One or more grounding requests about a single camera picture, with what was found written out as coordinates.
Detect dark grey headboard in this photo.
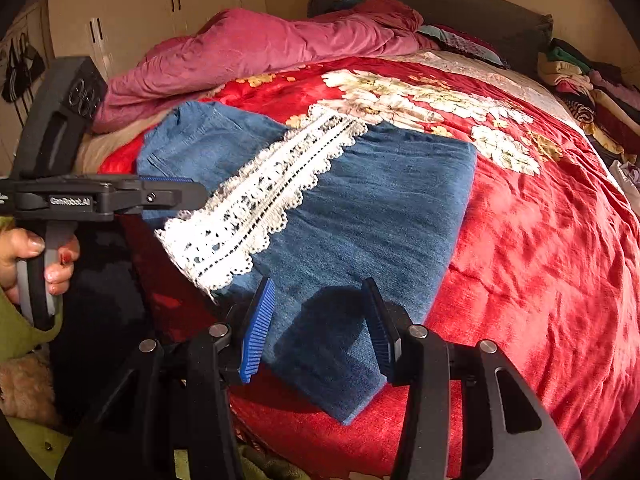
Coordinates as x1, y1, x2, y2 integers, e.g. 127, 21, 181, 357
307, 0, 553, 78

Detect pink quilt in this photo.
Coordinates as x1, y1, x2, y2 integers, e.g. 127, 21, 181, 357
92, 0, 441, 133

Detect pile of folded clothes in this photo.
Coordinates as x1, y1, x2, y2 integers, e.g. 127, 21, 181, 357
537, 37, 640, 161

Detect person's left hand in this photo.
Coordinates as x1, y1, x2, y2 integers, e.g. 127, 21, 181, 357
0, 227, 81, 306

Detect blue pants with lace trim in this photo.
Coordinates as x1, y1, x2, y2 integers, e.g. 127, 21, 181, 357
136, 100, 478, 426

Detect floral pillow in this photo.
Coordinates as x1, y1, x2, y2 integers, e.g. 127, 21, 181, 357
417, 24, 508, 68

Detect red floral blanket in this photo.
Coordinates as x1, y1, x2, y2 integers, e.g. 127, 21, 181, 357
97, 52, 640, 480

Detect cream bed sheet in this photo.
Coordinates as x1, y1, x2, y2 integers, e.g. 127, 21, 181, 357
77, 127, 148, 173

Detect black hanging garments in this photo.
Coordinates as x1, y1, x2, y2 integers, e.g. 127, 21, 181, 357
0, 32, 47, 128

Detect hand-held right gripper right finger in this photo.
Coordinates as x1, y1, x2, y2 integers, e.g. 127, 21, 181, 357
361, 277, 581, 480

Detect white bag of clothes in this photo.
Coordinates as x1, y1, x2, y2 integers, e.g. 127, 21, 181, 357
607, 160, 640, 201

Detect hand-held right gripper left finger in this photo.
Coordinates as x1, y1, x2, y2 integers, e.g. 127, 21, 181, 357
55, 277, 277, 480

